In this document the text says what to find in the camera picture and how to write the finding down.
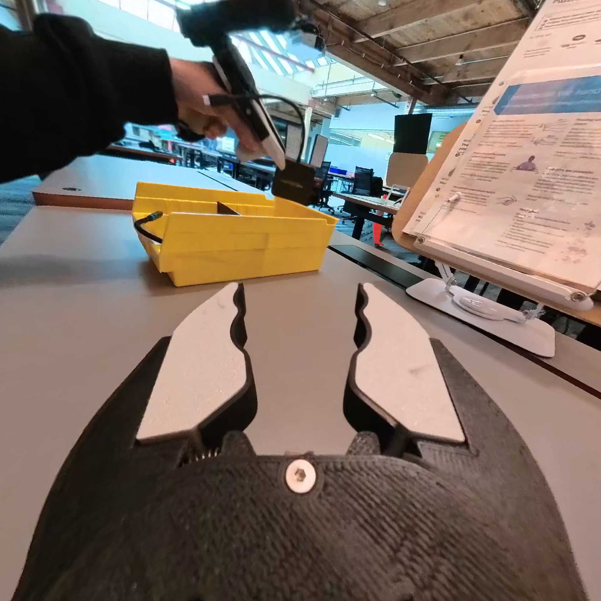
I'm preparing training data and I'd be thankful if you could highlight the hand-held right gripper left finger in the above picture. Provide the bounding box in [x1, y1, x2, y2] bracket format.
[135, 282, 258, 445]

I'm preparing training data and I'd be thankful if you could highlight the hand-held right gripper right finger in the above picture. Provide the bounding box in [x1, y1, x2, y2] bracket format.
[344, 283, 466, 445]

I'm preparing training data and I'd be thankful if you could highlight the black usb hub with cable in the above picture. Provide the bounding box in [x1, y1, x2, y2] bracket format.
[208, 93, 317, 206]

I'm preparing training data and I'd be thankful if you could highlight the yellow plastic bin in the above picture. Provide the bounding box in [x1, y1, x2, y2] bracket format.
[132, 181, 341, 288]

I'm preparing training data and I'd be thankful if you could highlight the black usb cable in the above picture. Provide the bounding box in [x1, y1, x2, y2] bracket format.
[133, 211, 164, 245]

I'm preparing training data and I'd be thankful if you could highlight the person's left forearm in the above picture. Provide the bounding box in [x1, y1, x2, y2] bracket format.
[0, 13, 180, 185]

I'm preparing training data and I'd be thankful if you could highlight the person's left hand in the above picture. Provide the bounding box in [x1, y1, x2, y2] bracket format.
[168, 59, 260, 142]

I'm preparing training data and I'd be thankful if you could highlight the white stand base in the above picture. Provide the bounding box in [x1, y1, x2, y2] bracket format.
[406, 277, 557, 358]

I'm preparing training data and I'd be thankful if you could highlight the grey table with wooden edge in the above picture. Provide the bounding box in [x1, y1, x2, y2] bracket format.
[32, 154, 275, 212]

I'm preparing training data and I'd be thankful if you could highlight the black office chair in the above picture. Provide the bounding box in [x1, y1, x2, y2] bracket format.
[351, 165, 376, 198]

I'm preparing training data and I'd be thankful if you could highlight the background wooden desk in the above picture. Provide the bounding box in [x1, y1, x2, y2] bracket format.
[331, 190, 409, 238]

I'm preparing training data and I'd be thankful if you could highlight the wooden document board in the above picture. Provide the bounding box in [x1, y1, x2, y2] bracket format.
[391, 123, 601, 329]

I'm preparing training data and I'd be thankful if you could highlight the black hanging panel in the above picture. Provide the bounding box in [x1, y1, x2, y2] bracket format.
[393, 113, 434, 156]

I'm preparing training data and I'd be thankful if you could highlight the instruction sheet in clear holder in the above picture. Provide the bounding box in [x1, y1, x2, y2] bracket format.
[401, 0, 601, 293]

